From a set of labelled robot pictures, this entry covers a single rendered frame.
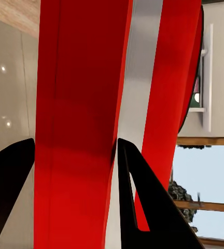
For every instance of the coffee table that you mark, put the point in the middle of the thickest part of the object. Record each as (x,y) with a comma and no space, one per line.
(18,93)

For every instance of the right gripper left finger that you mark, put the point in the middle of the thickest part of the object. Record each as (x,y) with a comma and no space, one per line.
(16,161)

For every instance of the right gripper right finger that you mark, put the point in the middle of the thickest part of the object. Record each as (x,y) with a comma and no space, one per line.
(168,227)

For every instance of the radio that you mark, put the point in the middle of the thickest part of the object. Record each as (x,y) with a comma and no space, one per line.
(107,69)

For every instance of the shelf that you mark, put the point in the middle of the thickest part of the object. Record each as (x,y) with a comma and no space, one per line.
(202,102)

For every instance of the door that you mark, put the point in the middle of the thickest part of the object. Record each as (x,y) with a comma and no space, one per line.
(196,186)

